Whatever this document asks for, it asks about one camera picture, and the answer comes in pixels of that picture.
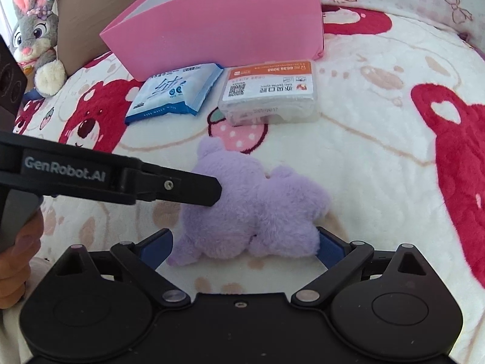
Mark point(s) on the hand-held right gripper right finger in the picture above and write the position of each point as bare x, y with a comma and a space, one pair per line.
330, 251

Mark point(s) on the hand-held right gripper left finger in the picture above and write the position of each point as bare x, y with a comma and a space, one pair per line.
156, 250

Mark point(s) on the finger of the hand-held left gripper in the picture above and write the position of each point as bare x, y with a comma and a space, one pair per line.
182, 187

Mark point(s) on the purple plush toy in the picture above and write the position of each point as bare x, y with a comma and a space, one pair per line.
246, 204

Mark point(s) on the blue wet wipes pack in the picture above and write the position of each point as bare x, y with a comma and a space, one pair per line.
170, 91

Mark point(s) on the clear orange-label plastic box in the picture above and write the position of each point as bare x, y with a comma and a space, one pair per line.
269, 94

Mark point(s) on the pink cardboard box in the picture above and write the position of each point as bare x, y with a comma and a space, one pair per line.
227, 30

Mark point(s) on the person's left hand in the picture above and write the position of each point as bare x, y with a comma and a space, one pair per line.
15, 273

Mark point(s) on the bear printed blanket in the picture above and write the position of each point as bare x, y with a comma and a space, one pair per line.
379, 167

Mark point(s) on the grey rabbit plush toy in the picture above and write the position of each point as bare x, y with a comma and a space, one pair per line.
36, 34

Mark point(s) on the brown pillow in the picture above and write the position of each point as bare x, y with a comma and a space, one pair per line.
87, 15

